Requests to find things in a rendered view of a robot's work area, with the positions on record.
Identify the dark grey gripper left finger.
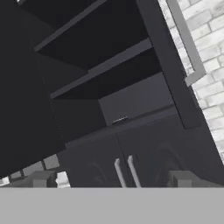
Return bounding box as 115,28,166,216
8,170,59,188

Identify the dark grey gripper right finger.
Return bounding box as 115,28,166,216
167,170,224,188

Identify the dark closed cabinet door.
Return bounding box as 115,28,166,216
116,114,224,188
57,134,138,188

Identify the dark open cabinet door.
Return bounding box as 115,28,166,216
136,0,203,130

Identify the dark open cabinet with shelves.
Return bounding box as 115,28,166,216
17,0,179,144

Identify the grey bar door handle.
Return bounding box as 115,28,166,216
127,154,143,188
114,157,128,188

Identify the grey cabinet door handle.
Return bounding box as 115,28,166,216
165,0,207,88

